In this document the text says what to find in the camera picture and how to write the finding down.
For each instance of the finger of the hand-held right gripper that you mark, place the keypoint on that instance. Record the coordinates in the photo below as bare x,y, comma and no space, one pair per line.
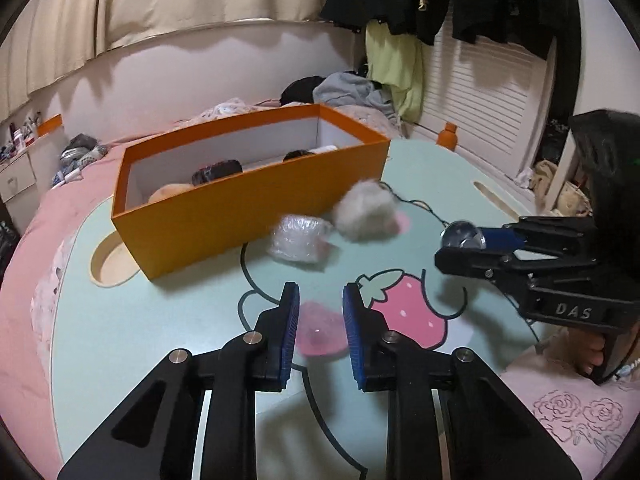
502,237
475,262

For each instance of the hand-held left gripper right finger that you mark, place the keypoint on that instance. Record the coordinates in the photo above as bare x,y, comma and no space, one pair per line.
352,340

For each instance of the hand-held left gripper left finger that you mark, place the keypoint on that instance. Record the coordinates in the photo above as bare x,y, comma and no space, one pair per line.
290,335

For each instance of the shiny silver round object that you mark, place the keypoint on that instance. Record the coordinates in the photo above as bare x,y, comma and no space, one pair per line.
457,234

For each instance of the bubble wrap package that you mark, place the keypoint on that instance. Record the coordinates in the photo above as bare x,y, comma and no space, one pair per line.
297,240

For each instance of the grey fluffy fur ball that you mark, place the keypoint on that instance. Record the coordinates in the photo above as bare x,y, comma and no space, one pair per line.
365,210

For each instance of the orange cardboard box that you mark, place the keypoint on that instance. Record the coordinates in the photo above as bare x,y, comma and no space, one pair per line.
225,225

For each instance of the black lace satin cloth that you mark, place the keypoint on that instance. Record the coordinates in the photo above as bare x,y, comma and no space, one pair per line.
217,171

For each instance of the white plastic roll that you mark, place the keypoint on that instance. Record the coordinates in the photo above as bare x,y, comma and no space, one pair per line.
326,149

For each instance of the person's right hand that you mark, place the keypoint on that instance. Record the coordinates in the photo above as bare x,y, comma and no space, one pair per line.
590,355

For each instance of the beige cloth pile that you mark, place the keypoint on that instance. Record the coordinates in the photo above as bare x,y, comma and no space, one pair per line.
560,190

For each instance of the pink rose print blanket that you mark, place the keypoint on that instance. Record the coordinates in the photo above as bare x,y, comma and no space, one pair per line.
575,410

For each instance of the dark brown small item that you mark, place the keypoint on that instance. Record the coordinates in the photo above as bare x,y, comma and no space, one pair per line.
297,155

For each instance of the yellow-green hanging cloth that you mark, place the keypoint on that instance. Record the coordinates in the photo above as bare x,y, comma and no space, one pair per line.
392,60

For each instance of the grey clothes heap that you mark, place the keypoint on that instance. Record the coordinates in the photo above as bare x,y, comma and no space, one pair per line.
345,90

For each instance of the black clothing heap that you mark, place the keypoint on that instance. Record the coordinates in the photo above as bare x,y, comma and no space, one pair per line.
300,90

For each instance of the silver grey bag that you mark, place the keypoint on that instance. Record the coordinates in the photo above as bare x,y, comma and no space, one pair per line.
82,150

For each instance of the white nightstand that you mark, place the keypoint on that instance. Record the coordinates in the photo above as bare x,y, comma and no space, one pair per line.
17,177

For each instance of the cluster of toiletry bottles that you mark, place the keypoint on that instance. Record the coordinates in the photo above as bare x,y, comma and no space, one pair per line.
20,137

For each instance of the cream curtain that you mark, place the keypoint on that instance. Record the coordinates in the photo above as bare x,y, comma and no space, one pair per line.
175,0

